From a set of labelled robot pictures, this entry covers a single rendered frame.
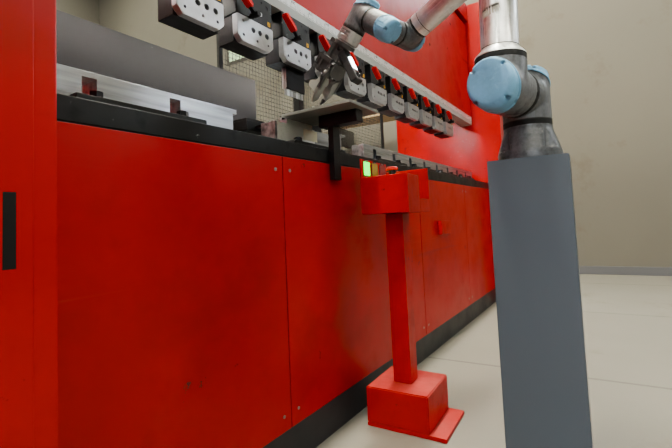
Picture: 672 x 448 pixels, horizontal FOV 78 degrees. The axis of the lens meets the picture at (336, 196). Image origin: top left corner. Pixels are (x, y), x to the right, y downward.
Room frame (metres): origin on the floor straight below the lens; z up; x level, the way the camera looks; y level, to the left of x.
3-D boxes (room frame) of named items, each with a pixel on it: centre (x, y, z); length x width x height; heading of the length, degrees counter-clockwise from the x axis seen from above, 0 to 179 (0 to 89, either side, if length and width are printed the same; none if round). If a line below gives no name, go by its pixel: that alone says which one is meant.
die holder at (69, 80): (0.97, 0.43, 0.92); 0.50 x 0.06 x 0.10; 147
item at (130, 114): (1.95, -0.26, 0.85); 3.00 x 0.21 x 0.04; 147
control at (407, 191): (1.38, -0.20, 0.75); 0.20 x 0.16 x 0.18; 149
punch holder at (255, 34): (1.24, 0.25, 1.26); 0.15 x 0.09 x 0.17; 147
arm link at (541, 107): (1.05, -0.50, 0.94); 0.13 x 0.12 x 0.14; 134
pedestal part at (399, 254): (1.38, -0.20, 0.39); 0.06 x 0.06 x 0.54; 59
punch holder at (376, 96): (1.91, -0.19, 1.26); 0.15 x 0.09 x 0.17; 147
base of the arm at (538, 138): (1.06, -0.50, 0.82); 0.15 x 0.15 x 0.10
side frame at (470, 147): (3.42, -0.97, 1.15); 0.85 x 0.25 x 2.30; 57
